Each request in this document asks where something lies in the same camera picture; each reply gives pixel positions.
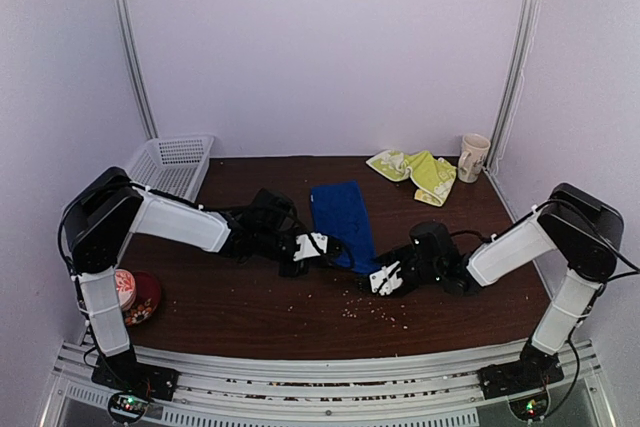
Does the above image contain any dark red floral bowl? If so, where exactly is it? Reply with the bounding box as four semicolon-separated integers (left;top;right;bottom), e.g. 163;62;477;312
123;271;162;327

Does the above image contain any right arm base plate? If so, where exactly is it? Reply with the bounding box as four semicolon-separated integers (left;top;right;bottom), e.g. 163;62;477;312
478;360;565;400

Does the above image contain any aluminium frame post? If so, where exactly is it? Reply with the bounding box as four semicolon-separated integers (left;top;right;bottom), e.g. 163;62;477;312
113;0;158;140
486;0;540;176

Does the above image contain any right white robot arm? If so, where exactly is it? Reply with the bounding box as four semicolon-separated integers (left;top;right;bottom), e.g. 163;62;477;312
366;183;624;389

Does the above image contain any red white patterned bowl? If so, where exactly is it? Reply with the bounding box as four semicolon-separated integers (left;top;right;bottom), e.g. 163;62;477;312
115;269;137;312

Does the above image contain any blue towel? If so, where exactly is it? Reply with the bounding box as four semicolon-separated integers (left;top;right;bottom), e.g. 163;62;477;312
310;181;378;275

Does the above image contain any cream ceramic mug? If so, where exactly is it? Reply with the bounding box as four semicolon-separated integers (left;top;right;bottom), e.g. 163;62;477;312
457;133;491;184

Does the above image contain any left black cable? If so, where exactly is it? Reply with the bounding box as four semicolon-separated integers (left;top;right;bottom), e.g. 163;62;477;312
57;186;301;268

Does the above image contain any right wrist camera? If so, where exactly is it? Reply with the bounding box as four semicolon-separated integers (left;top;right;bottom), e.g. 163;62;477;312
368;261;403;296

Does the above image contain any right aluminium frame post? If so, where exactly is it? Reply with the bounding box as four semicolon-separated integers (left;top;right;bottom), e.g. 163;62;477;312
486;0;540;176

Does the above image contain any black cable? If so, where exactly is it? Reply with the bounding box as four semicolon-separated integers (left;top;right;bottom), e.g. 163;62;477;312
57;186;301;268
449;199;640;416

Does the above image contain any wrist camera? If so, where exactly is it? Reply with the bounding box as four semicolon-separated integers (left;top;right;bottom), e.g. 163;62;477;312
368;261;403;296
293;232;329;262

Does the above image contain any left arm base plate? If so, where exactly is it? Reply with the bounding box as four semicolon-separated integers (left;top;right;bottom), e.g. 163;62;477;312
91;358;179;401

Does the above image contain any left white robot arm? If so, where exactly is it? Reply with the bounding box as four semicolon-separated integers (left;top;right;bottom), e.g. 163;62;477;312
57;167;350;391

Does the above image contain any left aluminium frame post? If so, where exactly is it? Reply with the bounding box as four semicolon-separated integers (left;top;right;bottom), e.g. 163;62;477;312
113;0;158;140

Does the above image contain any right black cable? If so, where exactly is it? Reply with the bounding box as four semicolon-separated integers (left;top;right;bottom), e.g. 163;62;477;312
449;199;640;416

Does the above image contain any white plastic basket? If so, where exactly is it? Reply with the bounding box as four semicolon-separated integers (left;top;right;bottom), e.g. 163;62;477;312
124;135;215;202

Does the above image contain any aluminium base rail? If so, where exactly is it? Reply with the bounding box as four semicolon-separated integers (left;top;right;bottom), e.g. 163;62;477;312
36;338;622;426

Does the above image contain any yellow green patterned towel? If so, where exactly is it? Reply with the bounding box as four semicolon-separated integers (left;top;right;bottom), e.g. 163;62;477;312
366;150;457;207

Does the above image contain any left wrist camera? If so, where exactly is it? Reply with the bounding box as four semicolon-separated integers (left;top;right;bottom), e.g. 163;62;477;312
293;232;329;262

